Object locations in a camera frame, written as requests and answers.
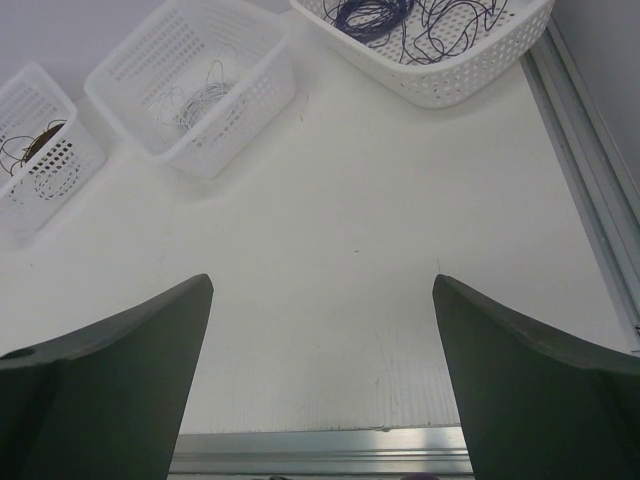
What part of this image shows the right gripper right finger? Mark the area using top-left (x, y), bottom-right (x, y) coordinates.
top-left (432, 274), bottom-right (639, 479)

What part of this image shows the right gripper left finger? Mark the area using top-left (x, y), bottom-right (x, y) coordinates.
top-left (1, 274), bottom-right (214, 479)

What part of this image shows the left white perforated basket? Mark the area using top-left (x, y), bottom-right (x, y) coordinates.
top-left (1, 63), bottom-right (106, 239)

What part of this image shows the white perforated basket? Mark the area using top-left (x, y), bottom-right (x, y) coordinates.
top-left (1, 63), bottom-right (106, 239)
top-left (84, 1), bottom-right (295, 179)
top-left (291, 1), bottom-right (554, 109)

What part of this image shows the middle white perforated basket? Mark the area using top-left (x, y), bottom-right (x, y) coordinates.
top-left (84, 1), bottom-right (295, 179)

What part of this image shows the right white perforated basket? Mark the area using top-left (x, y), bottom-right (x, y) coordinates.
top-left (291, 1), bottom-right (554, 109)

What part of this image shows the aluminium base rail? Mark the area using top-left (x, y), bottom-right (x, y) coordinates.
top-left (170, 426), bottom-right (474, 479)

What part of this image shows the right aluminium table edge rail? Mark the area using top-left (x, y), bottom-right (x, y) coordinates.
top-left (521, 20), bottom-right (639, 355)

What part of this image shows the brown wire coil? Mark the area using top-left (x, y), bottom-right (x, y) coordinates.
top-left (19, 118), bottom-right (69, 164)

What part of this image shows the white wire coil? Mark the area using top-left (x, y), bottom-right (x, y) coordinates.
top-left (149, 43), bottom-right (239, 136)

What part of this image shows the purple wire coil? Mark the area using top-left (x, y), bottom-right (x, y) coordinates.
top-left (322, 0), bottom-right (416, 35)

